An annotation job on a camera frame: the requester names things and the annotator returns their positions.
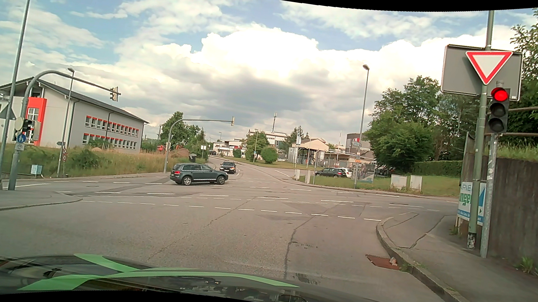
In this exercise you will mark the tall lamp post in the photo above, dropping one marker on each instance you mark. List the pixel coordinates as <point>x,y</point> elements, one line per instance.
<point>14,81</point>

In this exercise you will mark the green hedge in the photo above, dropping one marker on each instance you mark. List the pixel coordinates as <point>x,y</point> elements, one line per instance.
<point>437,167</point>

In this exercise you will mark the group of buildings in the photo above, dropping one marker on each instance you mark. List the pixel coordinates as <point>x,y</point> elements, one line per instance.
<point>312,149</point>

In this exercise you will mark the grass verge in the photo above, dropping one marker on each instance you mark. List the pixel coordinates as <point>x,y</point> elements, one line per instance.
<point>102,161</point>

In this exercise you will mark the grey asphalt road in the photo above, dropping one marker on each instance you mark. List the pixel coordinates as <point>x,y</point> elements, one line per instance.
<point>235,231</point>

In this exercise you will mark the traffic light on post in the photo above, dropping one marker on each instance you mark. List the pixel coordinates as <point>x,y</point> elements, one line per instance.
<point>498,110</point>

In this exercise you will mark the black car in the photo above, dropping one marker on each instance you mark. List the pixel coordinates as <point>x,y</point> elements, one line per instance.
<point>228,167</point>

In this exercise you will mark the round green bush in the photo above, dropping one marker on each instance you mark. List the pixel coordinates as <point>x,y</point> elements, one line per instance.
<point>269,155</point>

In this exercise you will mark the dark grey estate car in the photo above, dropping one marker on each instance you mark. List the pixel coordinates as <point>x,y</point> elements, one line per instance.
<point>197,174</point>

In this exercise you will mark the road markings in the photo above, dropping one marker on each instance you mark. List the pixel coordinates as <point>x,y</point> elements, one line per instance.
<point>161,193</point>

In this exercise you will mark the white panel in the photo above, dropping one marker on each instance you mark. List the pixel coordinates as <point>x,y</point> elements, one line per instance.
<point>398,181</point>
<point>415,182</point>

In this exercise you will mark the white and blue billboard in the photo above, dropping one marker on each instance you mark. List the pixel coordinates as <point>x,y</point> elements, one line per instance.
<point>470,201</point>

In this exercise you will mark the group of green trees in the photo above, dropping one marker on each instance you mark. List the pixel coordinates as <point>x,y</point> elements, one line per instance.
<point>184,133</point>
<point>410,129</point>

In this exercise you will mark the give way sign on pole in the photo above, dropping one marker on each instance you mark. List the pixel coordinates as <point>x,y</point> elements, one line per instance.
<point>488,66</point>

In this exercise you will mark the grey building with red windows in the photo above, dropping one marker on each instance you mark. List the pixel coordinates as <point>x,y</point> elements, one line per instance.
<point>92,122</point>

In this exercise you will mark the white car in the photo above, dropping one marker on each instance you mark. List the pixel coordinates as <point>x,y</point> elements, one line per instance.
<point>347,172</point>

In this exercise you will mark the grass lawn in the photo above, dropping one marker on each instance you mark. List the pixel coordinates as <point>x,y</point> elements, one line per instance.
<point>434,185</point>

